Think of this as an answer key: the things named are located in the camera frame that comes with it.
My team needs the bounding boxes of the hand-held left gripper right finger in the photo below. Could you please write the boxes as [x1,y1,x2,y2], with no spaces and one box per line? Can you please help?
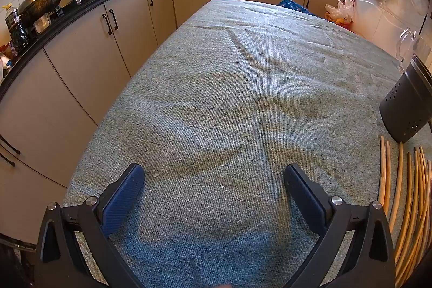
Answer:
[283,163,396,288]

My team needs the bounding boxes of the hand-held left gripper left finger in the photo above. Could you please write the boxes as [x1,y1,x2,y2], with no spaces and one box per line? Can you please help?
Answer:
[35,162,146,288]

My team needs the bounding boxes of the bunch of wooden chopsticks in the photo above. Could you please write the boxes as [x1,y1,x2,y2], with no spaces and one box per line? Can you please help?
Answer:
[377,135,432,288]

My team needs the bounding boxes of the dark grey utensil holder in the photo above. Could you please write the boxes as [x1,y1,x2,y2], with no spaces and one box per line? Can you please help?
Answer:
[379,55,432,143]

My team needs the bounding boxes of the grey-green table cloth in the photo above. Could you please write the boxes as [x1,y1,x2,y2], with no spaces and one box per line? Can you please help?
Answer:
[62,0,432,288]

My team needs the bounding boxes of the beige base cabinets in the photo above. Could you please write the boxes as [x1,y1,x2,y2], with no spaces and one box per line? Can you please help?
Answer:
[0,0,348,245]

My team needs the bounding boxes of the orange and white plastic bag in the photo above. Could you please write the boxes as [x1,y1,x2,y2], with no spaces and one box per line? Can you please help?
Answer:
[325,0,355,29]

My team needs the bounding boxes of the dark glass jar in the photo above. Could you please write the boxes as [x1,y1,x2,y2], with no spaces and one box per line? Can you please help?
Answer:
[10,23,29,50]

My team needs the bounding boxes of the small square container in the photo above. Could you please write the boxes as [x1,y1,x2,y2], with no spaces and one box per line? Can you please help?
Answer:
[34,14,51,34]

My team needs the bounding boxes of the blue plastic bag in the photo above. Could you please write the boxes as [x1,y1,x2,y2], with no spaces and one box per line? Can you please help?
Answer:
[277,0,318,17]

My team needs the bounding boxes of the cooking oil bottle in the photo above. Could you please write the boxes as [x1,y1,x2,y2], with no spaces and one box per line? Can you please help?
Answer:
[3,4,21,34]

